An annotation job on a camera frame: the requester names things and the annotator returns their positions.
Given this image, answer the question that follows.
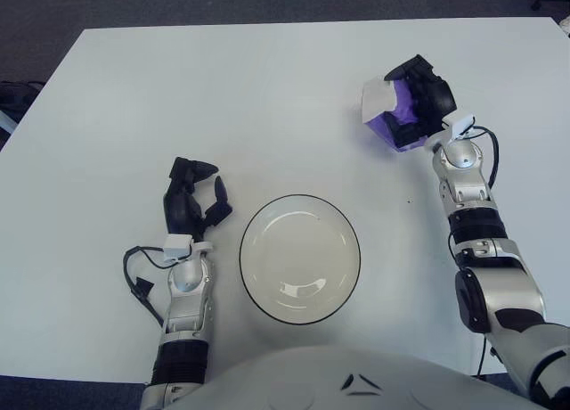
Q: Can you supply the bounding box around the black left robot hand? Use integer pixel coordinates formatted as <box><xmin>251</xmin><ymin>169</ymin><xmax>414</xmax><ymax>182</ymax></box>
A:
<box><xmin>162</xmin><ymin>157</ymin><xmax>235</xmax><ymax>242</ymax></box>

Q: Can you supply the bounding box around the white right wrist module box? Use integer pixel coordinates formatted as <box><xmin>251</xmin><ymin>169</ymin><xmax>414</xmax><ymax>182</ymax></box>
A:
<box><xmin>442</xmin><ymin>111</ymin><xmax>476</xmax><ymax>140</ymax></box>

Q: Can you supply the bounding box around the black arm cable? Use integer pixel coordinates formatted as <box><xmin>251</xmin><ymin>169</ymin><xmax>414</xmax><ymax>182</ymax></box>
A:
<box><xmin>469</xmin><ymin>124</ymin><xmax>500</xmax><ymax>189</ymax></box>
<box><xmin>123</xmin><ymin>245</ymin><xmax>173</xmax><ymax>329</ymax></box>

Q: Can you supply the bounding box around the white left wrist module box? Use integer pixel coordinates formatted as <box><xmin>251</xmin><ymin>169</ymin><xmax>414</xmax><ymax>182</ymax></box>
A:
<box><xmin>162</xmin><ymin>234</ymin><xmax>195</xmax><ymax>262</ymax></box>

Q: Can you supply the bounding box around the white wrist module box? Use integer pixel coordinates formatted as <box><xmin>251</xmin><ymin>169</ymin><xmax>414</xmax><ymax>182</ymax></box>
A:
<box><xmin>162</xmin><ymin>234</ymin><xmax>195</xmax><ymax>262</ymax></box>
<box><xmin>442</xmin><ymin>111</ymin><xmax>476</xmax><ymax>140</ymax></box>

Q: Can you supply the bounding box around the purple tissue paper pack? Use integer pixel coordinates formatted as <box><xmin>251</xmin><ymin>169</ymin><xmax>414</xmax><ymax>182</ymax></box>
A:
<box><xmin>361</xmin><ymin>76</ymin><xmax>436</xmax><ymax>153</ymax></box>

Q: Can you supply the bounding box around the black bag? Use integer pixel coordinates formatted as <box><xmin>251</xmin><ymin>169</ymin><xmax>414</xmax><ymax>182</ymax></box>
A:
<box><xmin>0</xmin><ymin>80</ymin><xmax>45</xmax><ymax>137</ymax></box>

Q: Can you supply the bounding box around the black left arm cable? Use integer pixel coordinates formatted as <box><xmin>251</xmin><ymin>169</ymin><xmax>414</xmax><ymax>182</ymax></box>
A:
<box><xmin>123</xmin><ymin>245</ymin><xmax>173</xmax><ymax>329</ymax></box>

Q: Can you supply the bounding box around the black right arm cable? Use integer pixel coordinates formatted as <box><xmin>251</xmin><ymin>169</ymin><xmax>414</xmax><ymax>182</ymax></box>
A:
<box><xmin>469</xmin><ymin>124</ymin><xmax>500</xmax><ymax>189</ymax></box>

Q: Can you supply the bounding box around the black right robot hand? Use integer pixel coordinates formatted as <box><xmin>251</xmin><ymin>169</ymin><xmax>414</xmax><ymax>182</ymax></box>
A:
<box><xmin>383</xmin><ymin>53</ymin><xmax>458</xmax><ymax>146</ymax></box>

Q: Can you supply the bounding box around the white plate with black rim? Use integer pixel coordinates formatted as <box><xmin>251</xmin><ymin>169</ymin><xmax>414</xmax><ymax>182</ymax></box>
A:
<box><xmin>239</xmin><ymin>194</ymin><xmax>362</xmax><ymax>325</ymax></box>

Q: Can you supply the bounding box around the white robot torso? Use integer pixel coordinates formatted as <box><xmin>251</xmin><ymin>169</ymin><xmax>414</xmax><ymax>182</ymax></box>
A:
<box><xmin>167</xmin><ymin>345</ymin><xmax>533</xmax><ymax>410</ymax></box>

